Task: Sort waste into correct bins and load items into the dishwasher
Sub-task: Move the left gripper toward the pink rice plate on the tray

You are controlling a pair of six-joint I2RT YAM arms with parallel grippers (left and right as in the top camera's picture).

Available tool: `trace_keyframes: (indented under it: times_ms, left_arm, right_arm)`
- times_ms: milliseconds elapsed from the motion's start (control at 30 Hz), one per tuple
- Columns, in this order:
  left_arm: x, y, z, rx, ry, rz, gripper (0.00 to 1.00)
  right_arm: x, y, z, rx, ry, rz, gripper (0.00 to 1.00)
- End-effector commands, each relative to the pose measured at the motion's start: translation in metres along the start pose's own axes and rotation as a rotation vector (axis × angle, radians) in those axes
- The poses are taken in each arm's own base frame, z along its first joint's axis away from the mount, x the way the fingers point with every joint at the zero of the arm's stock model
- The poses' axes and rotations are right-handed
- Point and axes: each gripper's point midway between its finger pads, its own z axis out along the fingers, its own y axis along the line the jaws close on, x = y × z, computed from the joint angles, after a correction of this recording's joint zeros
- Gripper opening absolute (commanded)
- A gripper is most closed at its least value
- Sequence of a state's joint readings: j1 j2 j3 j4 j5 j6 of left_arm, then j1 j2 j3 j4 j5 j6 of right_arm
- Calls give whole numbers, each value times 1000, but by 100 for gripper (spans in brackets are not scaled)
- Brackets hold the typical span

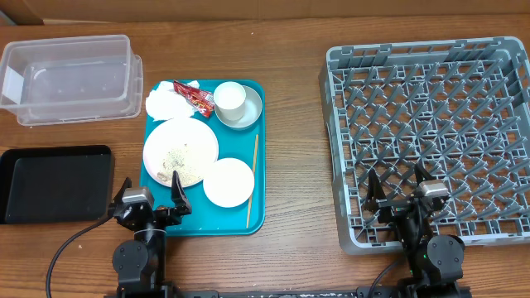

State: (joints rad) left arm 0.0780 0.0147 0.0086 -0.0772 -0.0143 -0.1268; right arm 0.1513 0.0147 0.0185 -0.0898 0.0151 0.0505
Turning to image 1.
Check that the grey bowl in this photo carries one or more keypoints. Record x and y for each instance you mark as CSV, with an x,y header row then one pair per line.
x,y
253,107

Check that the black plastic tray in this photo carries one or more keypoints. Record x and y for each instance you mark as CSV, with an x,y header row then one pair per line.
x,y
55,184

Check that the wooden chopstick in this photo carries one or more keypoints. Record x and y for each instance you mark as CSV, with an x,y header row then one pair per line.
x,y
250,199

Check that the large white plate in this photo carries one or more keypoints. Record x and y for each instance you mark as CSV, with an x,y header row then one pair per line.
x,y
179,132

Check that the teal serving tray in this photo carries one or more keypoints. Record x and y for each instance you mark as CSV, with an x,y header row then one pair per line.
x,y
207,219

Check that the red snack wrapper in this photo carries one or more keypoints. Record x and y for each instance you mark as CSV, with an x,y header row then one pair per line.
x,y
201,100

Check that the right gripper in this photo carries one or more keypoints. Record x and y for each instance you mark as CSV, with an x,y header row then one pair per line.
x,y
375,197

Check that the clear plastic bin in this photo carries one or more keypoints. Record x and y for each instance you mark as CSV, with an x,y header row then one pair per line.
x,y
71,80

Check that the white paper cup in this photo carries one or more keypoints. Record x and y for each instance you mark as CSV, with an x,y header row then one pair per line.
x,y
229,99

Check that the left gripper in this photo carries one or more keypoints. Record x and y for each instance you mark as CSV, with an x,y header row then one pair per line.
x,y
172,217

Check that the white napkin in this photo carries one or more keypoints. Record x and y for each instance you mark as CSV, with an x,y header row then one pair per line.
x,y
164,103

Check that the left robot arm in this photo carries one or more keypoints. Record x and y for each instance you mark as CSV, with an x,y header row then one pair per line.
x,y
141,262

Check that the rice food scraps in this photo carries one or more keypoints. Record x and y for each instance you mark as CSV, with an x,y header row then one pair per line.
x,y
187,163

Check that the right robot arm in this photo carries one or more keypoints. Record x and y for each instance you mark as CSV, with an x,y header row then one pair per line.
x,y
435,261

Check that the small white plate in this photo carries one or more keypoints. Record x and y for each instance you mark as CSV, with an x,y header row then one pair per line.
x,y
228,182

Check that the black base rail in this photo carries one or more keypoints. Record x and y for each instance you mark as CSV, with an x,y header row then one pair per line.
x,y
360,292

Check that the grey dishwasher rack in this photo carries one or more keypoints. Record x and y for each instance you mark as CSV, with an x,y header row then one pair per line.
x,y
459,108

